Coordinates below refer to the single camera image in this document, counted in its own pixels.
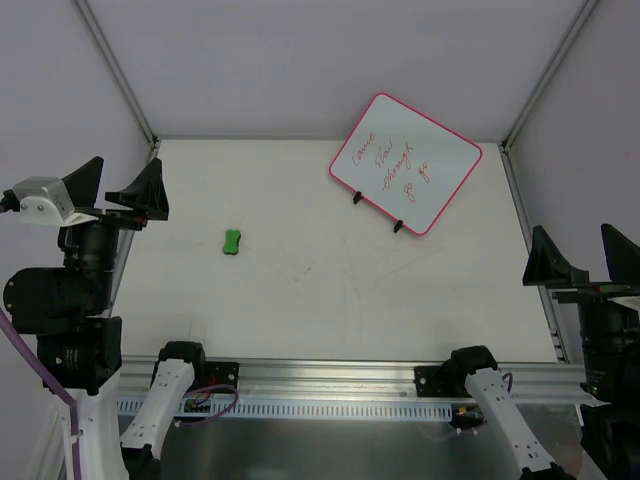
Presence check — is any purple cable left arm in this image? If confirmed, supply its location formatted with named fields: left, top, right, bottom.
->
left=0, top=307, right=86, bottom=480

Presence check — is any frame post aluminium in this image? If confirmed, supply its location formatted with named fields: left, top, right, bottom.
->
left=501, top=0, right=601, bottom=151
left=71, top=0, right=158, bottom=147

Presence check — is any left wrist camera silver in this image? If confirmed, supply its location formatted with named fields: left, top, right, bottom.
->
left=12, top=177, right=75, bottom=227

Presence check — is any pink framed whiteboard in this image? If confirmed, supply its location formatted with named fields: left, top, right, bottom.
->
left=329, top=92, right=483, bottom=236

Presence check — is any aluminium front rail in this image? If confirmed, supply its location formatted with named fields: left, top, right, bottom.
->
left=114, top=355, right=609, bottom=406

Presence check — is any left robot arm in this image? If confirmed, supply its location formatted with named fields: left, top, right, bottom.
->
left=1, top=157, right=208, bottom=479

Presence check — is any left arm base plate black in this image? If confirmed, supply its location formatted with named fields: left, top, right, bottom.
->
left=204, top=361, right=240, bottom=394

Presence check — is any green bone-shaped eraser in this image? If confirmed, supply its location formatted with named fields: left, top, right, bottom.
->
left=222, top=229, right=242, bottom=256

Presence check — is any right frame post aluminium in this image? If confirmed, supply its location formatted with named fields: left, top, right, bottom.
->
left=501, top=0, right=601, bottom=151

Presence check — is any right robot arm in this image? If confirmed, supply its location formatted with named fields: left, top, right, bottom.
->
left=438, top=224, right=639, bottom=479

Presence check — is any left frame post aluminium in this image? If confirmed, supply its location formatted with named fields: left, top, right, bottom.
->
left=71, top=0, right=158, bottom=147

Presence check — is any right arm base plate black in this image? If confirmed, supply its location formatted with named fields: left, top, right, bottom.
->
left=413, top=365, right=469, bottom=398

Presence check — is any white slotted cable duct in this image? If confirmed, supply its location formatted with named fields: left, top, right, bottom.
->
left=117, top=395, right=453, bottom=423

